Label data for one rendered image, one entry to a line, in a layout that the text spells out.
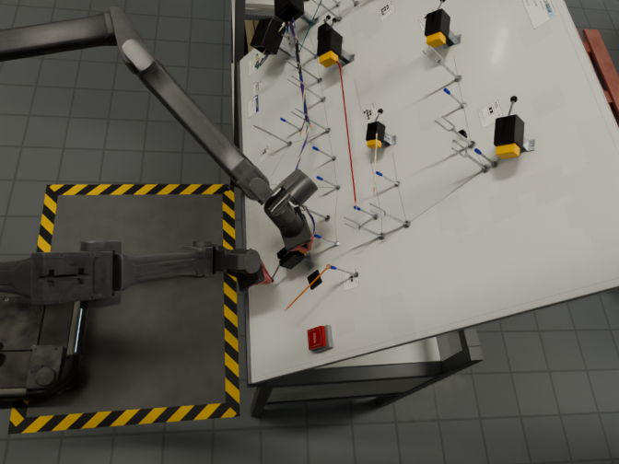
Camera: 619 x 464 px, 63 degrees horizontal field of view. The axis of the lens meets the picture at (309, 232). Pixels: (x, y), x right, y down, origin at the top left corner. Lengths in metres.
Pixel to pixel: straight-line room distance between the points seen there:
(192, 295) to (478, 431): 1.45
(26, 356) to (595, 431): 2.50
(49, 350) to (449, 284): 1.58
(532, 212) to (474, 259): 0.14
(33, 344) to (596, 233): 1.93
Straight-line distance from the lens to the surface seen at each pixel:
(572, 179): 1.06
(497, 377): 2.66
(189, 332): 2.40
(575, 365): 2.89
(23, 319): 2.29
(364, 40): 1.55
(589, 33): 4.17
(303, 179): 1.14
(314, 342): 1.26
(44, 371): 2.14
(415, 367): 1.64
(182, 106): 1.16
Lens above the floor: 2.32
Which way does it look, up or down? 63 degrees down
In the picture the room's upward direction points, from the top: 18 degrees clockwise
